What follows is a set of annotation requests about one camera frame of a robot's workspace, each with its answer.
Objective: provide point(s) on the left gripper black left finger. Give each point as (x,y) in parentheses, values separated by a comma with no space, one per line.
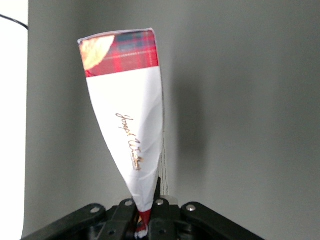
(82,222)

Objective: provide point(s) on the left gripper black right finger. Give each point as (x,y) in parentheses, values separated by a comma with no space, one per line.
(205,220)

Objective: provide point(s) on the red tartan cookie box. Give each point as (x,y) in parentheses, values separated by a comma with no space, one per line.
(130,100)

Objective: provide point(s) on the dark grey table cover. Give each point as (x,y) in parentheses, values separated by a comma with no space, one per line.
(237,100)

